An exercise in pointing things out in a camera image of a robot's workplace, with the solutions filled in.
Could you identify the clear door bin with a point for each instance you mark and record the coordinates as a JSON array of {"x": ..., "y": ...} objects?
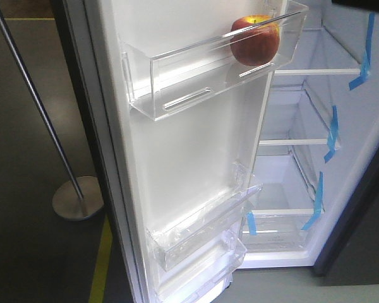
[
  {"x": 176, "y": 242},
  {"x": 167, "y": 83},
  {"x": 202, "y": 270}
]

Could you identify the clear crisper drawer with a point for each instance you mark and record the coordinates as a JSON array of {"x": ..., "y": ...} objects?
[{"x": 276, "y": 232}]

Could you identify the blue tape strip drawer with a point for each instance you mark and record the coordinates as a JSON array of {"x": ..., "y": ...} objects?
[{"x": 251, "y": 223}]

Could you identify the white open fridge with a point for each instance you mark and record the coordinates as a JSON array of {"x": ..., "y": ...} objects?
[{"x": 295, "y": 131}]

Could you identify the matte silver pole stand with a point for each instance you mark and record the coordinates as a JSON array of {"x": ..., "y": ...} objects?
[{"x": 79, "y": 198}]

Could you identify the blue tape strip middle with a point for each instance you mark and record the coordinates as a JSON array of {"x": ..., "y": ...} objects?
[{"x": 332, "y": 135}]

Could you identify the red yellow apple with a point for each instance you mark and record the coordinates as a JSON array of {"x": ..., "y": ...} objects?
[{"x": 257, "y": 46}]

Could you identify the upper clear door bin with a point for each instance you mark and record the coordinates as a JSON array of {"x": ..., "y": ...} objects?
[{"x": 167, "y": 83}]

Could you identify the blue tape strip lower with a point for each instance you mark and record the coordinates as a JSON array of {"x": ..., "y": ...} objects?
[{"x": 317, "y": 205}]

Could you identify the blue tape strip upper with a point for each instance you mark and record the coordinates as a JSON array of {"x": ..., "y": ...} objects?
[{"x": 365, "y": 69}]

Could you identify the lower clear door bin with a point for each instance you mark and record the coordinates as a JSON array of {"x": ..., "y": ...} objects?
[{"x": 176, "y": 242}]

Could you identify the blue tape strip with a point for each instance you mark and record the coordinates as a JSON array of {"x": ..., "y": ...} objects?
[
  {"x": 317, "y": 205},
  {"x": 365, "y": 69},
  {"x": 332, "y": 135}
]

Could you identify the bottom clear door bin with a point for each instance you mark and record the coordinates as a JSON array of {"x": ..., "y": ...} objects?
[{"x": 202, "y": 270}]

